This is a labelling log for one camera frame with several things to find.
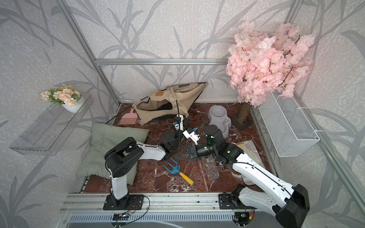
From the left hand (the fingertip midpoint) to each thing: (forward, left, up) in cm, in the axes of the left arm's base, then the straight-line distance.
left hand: (189, 117), depth 83 cm
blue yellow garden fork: (-24, +7, -21) cm, 33 cm away
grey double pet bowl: (+17, -22, -19) cm, 33 cm away
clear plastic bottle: (-23, -13, -21) cm, 34 cm away
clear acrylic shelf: (-14, +67, +7) cm, 69 cm away
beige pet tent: (+2, +7, +12) cm, 14 cm away
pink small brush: (+15, +46, -22) cm, 53 cm away
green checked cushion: (-3, +58, -19) cm, 61 cm away
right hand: (-27, +5, +6) cm, 28 cm away
